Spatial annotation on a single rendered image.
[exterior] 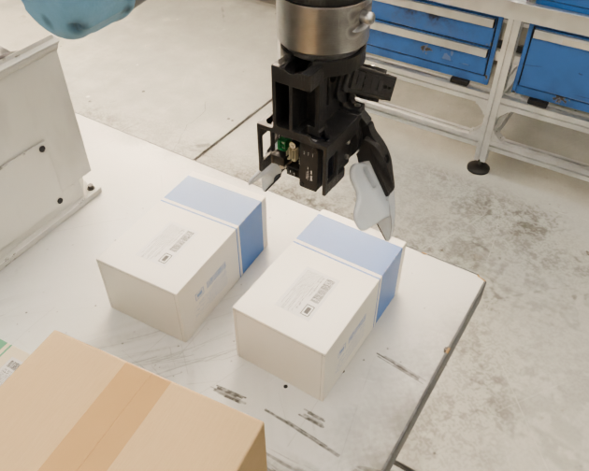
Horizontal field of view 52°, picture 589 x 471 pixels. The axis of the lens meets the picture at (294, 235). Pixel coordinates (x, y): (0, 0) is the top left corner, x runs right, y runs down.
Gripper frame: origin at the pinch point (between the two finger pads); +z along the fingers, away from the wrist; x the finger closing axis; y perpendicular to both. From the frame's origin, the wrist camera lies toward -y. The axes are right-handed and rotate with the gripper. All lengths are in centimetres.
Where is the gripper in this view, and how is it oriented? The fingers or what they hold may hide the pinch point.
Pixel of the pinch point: (327, 211)
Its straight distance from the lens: 64.6
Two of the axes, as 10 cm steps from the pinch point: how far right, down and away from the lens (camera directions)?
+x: 8.5, 3.6, -3.9
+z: 0.0, 7.3, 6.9
